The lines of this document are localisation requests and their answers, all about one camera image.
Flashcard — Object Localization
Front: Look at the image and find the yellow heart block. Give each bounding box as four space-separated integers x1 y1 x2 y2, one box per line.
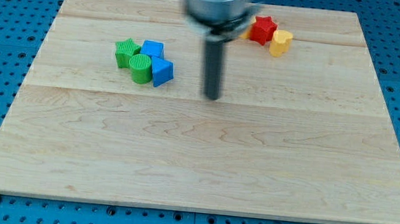
269 30 294 57

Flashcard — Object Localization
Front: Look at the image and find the yellow block behind arm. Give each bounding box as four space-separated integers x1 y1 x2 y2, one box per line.
239 15 256 40

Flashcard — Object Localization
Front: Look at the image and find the wooden board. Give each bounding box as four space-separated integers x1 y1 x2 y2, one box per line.
0 0 400 224

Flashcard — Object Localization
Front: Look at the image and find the blue triangle block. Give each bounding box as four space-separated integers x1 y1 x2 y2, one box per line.
152 56 174 87

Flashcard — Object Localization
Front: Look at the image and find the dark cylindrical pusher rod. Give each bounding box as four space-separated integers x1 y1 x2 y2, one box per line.
202 38 225 100

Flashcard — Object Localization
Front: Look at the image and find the green cylinder block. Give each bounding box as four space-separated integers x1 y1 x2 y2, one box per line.
129 54 152 84

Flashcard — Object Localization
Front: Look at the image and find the blue cube block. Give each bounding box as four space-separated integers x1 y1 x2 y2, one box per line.
140 40 165 59

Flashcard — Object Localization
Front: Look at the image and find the green star block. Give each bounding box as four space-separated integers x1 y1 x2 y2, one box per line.
115 37 141 69

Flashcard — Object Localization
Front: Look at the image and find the red star block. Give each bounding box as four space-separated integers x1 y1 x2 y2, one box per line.
249 16 278 45

